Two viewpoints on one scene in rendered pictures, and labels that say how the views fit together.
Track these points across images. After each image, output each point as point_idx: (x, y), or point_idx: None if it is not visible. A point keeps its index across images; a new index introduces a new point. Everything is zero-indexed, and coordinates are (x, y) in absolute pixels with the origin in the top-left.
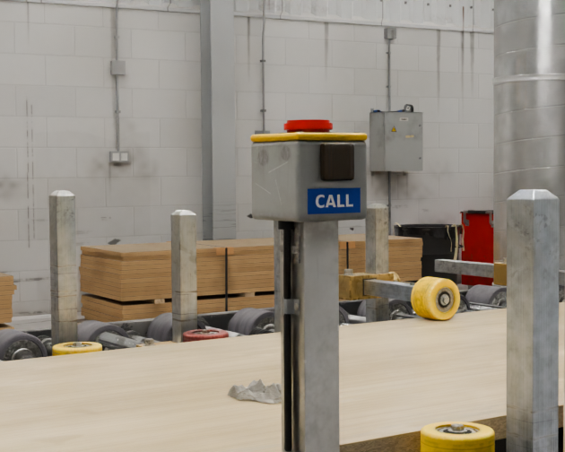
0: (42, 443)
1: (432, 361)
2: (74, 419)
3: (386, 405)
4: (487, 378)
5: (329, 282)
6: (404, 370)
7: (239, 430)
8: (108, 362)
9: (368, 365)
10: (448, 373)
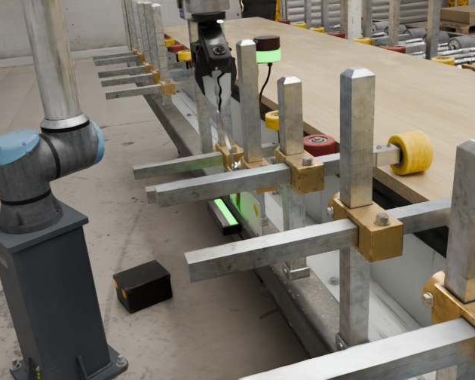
0: (301, 79)
1: (459, 122)
2: (334, 80)
3: (338, 110)
4: (399, 128)
5: (190, 36)
6: (428, 116)
7: (306, 94)
8: (455, 78)
9: (446, 111)
10: (418, 123)
